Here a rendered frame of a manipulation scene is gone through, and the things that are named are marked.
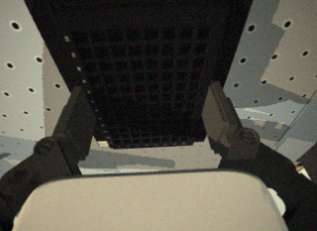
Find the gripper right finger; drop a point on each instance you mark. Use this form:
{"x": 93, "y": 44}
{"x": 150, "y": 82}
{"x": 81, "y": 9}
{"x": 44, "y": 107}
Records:
{"x": 241, "y": 149}

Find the black flat rectangular pad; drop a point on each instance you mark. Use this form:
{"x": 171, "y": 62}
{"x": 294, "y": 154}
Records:
{"x": 237, "y": 17}

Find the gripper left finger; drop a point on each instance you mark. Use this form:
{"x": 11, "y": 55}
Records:
{"x": 53, "y": 157}

